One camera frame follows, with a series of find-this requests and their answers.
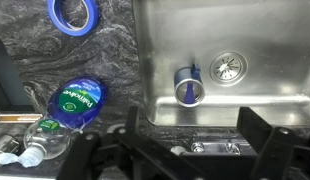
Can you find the round sink drain strainer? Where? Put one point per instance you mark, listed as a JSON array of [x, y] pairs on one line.
[[228, 68]]

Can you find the blue steel-rimmed cup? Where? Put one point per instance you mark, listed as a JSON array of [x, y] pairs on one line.
[[188, 87]]

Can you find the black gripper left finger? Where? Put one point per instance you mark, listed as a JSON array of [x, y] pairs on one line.
[[138, 157]]

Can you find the stainless steel sink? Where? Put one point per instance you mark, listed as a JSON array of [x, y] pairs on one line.
[[203, 60]]

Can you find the chrome sink faucet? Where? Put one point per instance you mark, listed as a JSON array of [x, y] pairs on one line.
[[209, 148]]

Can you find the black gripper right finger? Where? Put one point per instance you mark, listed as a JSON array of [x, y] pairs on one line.
[[278, 149]]

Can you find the Palmolive dish soap bottle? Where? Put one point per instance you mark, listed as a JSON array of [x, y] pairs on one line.
[[71, 108]]

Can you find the blue masking tape roll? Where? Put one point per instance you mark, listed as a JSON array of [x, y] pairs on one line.
[[73, 23]]

